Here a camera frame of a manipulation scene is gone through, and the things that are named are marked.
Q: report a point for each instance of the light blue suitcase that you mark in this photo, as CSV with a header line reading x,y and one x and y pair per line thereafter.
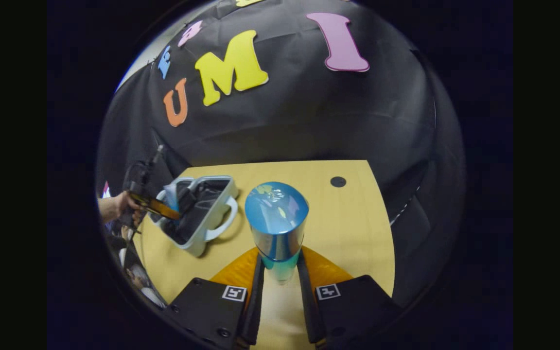
x,y
217,209

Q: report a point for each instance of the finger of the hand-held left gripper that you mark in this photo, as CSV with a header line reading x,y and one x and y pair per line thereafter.
x,y
158,210

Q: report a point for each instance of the black backdrop cloth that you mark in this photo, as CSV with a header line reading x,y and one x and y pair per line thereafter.
x,y
309,121

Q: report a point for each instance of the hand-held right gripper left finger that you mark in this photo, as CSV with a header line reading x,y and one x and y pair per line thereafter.
x,y
253,311

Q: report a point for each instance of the blue teal skincare bottle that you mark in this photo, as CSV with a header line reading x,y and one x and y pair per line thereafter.
x,y
277,218

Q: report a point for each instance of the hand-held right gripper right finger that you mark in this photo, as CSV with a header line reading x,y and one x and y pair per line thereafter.
x,y
309,316

